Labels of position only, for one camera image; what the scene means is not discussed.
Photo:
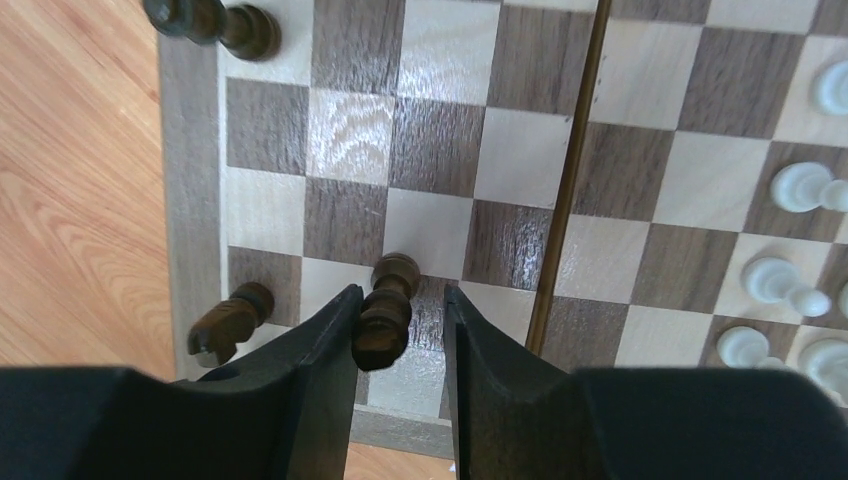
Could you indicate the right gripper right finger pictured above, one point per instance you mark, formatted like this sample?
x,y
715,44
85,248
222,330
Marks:
x,y
514,416

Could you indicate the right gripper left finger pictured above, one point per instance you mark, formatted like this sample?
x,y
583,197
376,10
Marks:
x,y
283,411

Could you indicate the wooden folding chess board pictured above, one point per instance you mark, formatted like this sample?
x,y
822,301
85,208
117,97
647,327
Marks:
x,y
439,129

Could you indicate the white chess pawn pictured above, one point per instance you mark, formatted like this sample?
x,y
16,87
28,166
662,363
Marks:
x,y
804,186
746,348
772,280
829,90

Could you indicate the white chess rook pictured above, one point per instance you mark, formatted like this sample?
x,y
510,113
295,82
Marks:
x,y
825,363

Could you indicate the dark chess piece on board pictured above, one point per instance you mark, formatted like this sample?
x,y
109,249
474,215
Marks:
x,y
246,31

